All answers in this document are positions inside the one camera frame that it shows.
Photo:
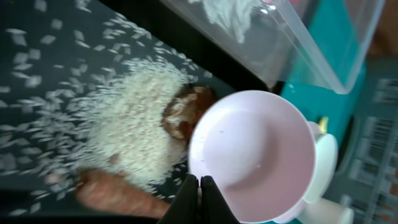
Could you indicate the teal plastic tray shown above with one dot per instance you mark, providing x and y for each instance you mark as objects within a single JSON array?
[{"x": 342, "y": 31}]

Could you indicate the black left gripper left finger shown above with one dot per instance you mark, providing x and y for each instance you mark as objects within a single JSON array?
[{"x": 183, "y": 209}]

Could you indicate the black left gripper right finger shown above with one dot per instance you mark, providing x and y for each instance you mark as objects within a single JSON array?
[{"x": 214, "y": 209}]

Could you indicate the white bowl with food scraps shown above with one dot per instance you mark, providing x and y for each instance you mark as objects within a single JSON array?
[{"x": 326, "y": 155}]

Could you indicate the white plastic cup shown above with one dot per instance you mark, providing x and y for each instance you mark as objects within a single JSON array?
[{"x": 324, "y": 211}]

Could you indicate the grey dishwasher rack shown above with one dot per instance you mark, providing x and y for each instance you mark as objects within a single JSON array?
[{"x": 366, "y": 176}]

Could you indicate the yellow plastic spoon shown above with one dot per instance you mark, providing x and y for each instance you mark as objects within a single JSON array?
[{"x": 323, "y": 124}]

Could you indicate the white rice pile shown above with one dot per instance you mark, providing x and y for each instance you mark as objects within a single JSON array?
[{"x": 130, "y": 124}]

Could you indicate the brown sausage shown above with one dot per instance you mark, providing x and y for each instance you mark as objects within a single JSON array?
[{"x": 105, "y": 192}]

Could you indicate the brown food scraps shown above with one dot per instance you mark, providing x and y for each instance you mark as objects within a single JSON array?
[{"x": 182, "y": 114}]

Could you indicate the white napkin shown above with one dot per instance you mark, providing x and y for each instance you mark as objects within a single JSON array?
[{"x": 233, "y": 16}]

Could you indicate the clear plastic bin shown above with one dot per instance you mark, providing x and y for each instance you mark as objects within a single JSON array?
[{"x": 276, "y": 40}]

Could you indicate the pink bowl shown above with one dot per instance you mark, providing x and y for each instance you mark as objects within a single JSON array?
[{"x": 260, "y": 151}]

